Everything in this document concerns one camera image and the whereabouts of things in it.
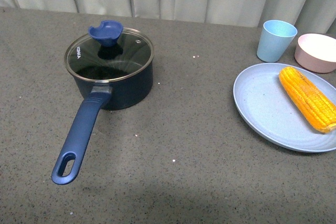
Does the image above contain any glass pot lid blue knob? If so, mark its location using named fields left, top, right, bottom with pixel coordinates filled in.
left=65, top=20, right=154, bottom=83

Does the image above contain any yellow corn cob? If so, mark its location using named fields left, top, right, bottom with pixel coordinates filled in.
left=278, top=67, right=335, bottom=133

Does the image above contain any dark blue saucepan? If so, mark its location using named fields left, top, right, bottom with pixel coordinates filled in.
left=51, top=62, right=153, bottom=185

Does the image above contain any light blue plate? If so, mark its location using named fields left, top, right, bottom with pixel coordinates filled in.
left=233, top=63, right=335, bottom=153

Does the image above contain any light blue cup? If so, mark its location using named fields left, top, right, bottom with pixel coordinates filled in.
left=257, top=20, right=298, bottom=62

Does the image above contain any pink bowl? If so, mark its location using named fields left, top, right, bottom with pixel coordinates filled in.
left=295, top=33, right=335, bottom=73

